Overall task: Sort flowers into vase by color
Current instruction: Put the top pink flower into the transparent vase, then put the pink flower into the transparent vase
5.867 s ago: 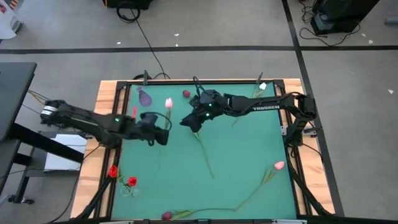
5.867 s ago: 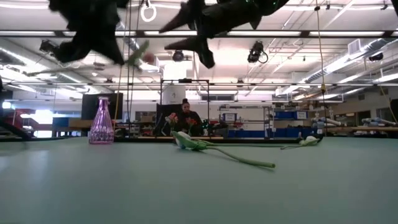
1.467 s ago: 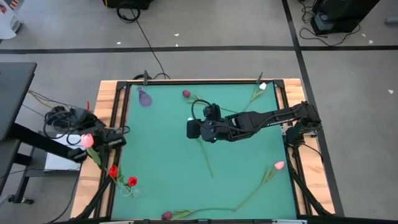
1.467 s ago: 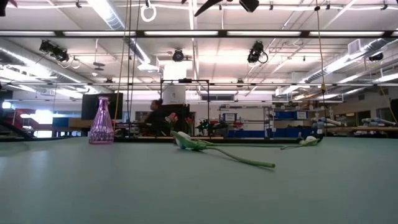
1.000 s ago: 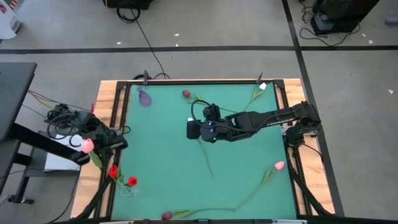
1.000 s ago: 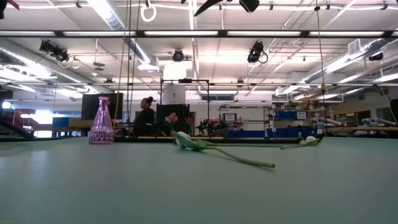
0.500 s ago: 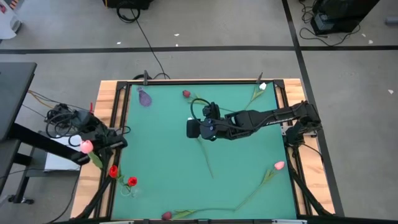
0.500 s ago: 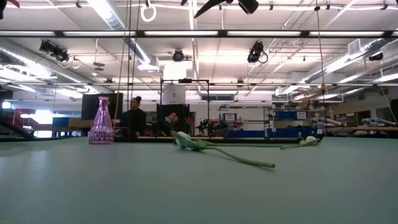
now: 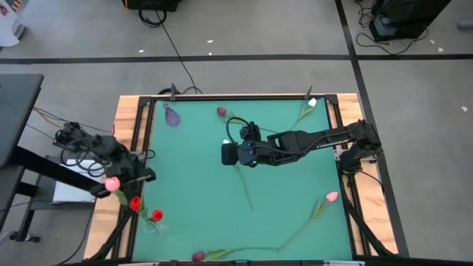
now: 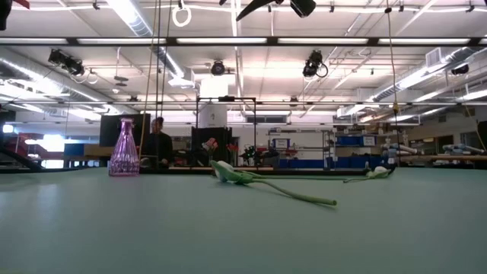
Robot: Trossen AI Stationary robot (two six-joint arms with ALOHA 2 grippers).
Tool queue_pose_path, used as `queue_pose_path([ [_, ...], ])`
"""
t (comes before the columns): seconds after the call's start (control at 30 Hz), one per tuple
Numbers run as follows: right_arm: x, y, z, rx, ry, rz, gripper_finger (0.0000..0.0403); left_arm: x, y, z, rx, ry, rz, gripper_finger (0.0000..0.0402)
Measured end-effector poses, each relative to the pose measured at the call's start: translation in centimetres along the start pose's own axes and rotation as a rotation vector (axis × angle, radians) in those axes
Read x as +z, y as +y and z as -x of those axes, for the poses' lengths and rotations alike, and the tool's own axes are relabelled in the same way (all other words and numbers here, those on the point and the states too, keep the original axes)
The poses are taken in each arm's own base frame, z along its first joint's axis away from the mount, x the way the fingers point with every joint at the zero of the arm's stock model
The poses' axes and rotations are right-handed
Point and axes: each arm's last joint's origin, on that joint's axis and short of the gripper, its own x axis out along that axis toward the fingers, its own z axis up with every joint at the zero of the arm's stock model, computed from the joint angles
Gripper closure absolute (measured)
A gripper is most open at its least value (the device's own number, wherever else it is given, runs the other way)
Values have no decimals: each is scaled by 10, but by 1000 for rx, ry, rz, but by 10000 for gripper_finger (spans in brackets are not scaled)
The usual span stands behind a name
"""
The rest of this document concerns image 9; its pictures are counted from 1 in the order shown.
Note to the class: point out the black equipment box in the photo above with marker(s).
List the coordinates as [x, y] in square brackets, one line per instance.
[155, 3]

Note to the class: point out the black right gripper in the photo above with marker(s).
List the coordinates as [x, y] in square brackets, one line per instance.
[255, 153]

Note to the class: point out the pink artificial tulip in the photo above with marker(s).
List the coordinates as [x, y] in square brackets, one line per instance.
[112, 183]
[332, 196]

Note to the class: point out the black aluminium table frame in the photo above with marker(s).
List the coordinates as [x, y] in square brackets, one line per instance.
[258, 98]

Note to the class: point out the dark red artificial tulip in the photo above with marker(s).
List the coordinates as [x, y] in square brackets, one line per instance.
[198, 256]
[221, 111]

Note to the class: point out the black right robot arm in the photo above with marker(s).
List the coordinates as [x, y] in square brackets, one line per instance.
[332, 140]

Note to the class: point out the black equipment cart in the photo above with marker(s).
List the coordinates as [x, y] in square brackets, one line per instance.
[406, 14]

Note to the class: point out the clear glass vase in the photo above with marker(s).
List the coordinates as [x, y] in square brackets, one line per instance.
[148, 226]

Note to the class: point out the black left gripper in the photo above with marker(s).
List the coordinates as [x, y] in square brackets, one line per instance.
[140, 176]

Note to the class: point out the purple ribbed glass vase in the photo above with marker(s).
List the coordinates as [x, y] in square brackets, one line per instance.
[172, 118]

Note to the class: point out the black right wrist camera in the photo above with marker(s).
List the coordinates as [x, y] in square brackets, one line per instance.
[251, 131]

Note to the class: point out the white artificial tulip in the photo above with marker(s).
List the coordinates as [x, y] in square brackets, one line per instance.
[312, 102]
[225, 141]

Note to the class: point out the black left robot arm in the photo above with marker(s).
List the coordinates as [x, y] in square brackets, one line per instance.
[111, 147]

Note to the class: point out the white box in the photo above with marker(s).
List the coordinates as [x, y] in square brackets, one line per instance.
[70, 192]

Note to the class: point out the black desk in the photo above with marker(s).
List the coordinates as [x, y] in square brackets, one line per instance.
[18, 111]

